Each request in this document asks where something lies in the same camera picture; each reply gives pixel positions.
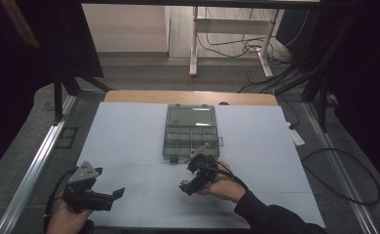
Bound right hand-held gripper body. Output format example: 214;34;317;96
182;141;219;193

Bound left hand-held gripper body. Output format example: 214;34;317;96
62;161;114;213

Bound grey transparent compartment box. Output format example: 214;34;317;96
162;102;225;165

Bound person's right hand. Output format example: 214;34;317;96
196;160;247;205

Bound person's left hand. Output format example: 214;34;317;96
45;198;94;234

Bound white table cover sheet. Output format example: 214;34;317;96
74;101;326;229

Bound white paper tag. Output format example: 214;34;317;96
286;121;306;146

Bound black metal stand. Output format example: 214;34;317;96
53;67;114;125
273;64;329;134

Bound black curtain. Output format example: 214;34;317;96
275;0;380;196
0;0;104;183

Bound black overhead bar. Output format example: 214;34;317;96
80;0;323;10

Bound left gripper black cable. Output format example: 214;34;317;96
43;168;79;228

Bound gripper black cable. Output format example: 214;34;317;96
206;161;250;193
43;168;79;228

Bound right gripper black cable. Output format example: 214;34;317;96
206;161;250;193

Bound aluminium rail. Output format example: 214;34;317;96
0;95;78;234
303;101;379;234

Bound thin black cable with plug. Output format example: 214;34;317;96
280;97;301;131

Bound thick black floor cable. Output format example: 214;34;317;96
236;64;298;96

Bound tangle of black floor cables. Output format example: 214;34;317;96
196;8;309;66

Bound looped black floor cable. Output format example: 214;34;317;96
301;148;380;207

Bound white desk frame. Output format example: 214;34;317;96
189;6;281;79

